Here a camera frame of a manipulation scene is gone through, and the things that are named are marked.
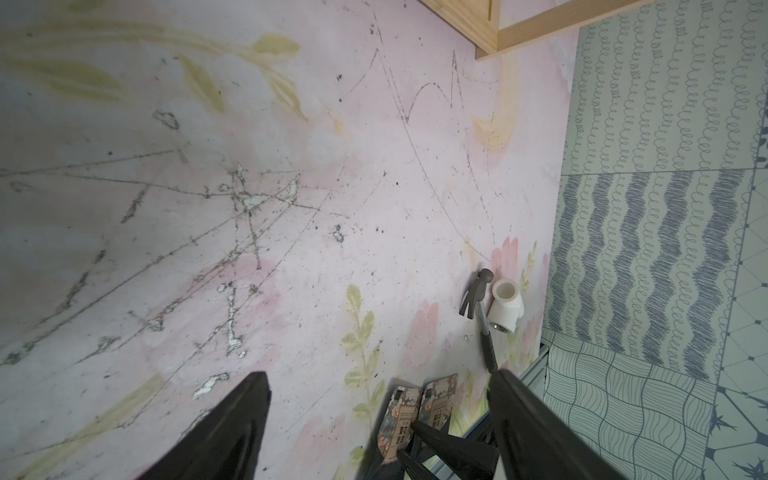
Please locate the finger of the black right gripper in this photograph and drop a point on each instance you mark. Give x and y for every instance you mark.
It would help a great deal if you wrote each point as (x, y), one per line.
(414, 469)
(466, 458)

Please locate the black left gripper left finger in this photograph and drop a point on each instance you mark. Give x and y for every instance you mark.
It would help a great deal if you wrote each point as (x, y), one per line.
(225, 444)

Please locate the black tea bag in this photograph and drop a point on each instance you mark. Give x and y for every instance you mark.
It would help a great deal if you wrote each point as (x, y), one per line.
(395, 431)
(438, 401)

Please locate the black handled claw hammer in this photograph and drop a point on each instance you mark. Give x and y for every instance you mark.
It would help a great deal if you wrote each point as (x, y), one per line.
(472, 307)

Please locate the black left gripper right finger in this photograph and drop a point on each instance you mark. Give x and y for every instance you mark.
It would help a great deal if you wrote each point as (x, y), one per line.
(533, 442)

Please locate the light wooden two-tier shelf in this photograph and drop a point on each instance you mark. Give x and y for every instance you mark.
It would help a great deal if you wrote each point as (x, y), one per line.
(479, 21)

